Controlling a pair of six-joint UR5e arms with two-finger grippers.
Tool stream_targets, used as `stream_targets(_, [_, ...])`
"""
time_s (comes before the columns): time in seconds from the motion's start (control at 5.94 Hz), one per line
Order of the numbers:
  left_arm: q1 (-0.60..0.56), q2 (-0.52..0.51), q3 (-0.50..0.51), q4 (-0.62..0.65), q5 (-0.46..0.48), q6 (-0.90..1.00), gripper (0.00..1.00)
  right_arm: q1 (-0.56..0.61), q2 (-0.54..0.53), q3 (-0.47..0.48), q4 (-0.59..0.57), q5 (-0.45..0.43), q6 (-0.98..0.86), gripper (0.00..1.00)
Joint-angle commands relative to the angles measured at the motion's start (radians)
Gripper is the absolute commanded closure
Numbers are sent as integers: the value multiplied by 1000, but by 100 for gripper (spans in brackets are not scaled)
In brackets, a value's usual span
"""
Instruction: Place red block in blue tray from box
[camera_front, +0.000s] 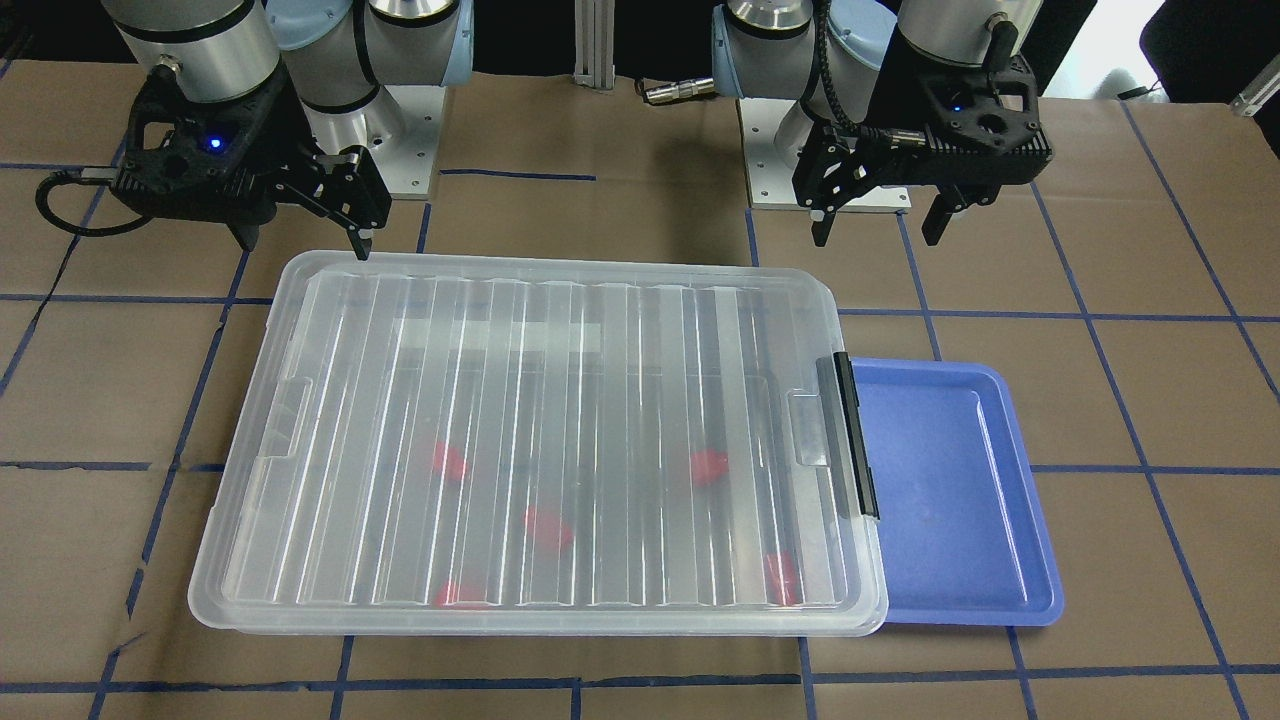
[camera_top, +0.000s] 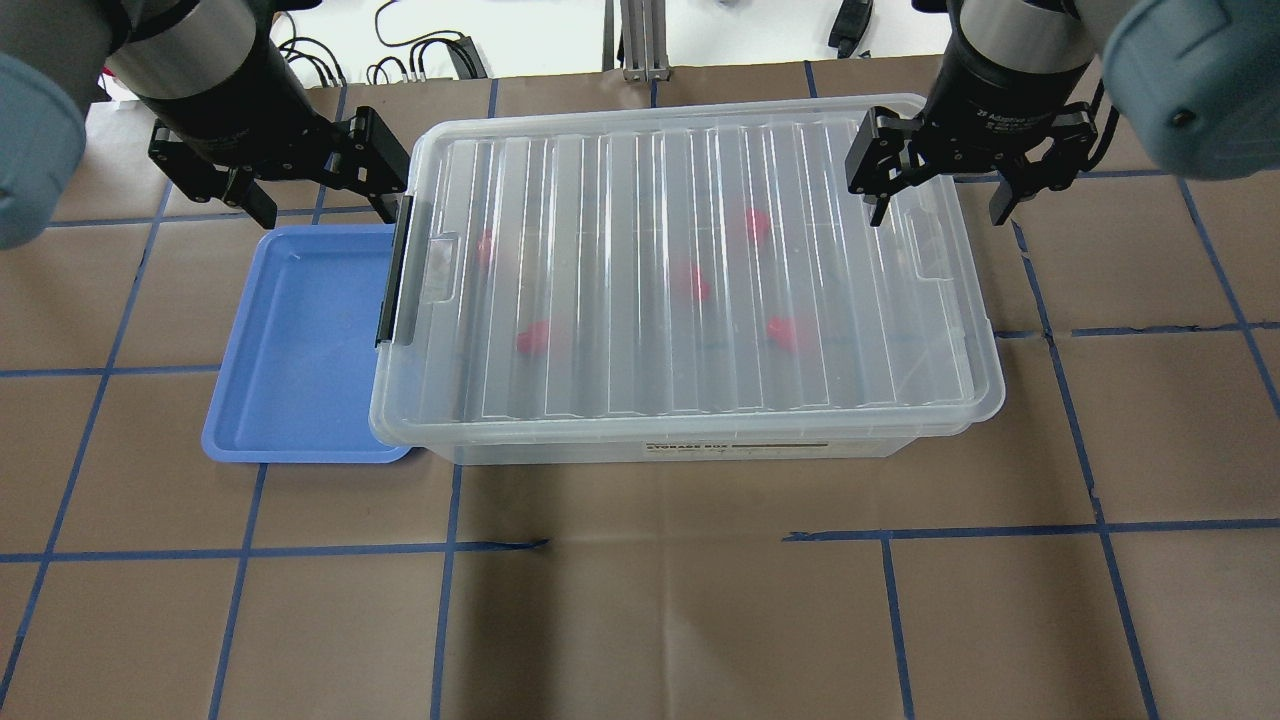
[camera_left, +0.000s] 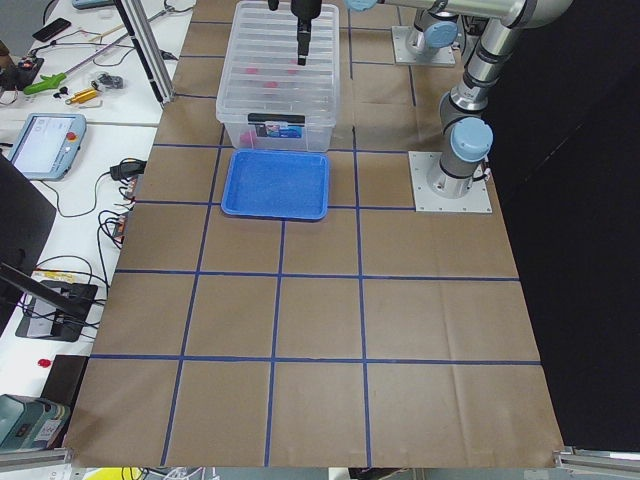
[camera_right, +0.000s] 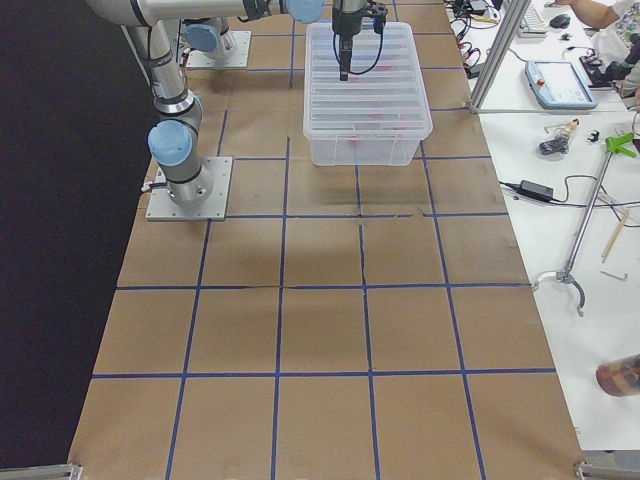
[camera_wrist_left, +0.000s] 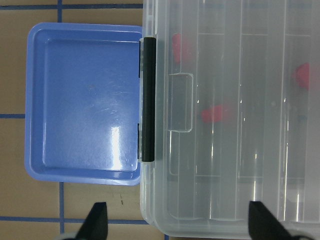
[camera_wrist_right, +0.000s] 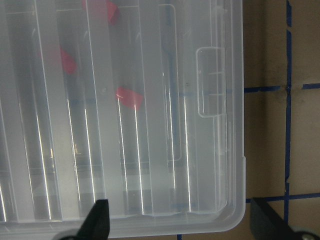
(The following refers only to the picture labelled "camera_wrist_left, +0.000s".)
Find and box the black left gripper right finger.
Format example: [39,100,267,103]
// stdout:
[248,201,302,240]

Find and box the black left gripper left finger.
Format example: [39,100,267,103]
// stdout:
[74,202,108,240]

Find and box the red block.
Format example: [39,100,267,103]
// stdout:
[172,33,182,64]
[201,104,223,123]
[292,62,310,91]

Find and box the clear plastic box lid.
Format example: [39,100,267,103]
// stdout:
[142,0,320,237]

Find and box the blue plastic tray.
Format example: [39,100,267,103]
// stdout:
[24,22,142,186]

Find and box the clear plastic storage box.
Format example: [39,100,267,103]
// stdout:
[139,0,320,238]

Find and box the black box latch handle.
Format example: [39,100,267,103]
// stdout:
[139,36,157,163]

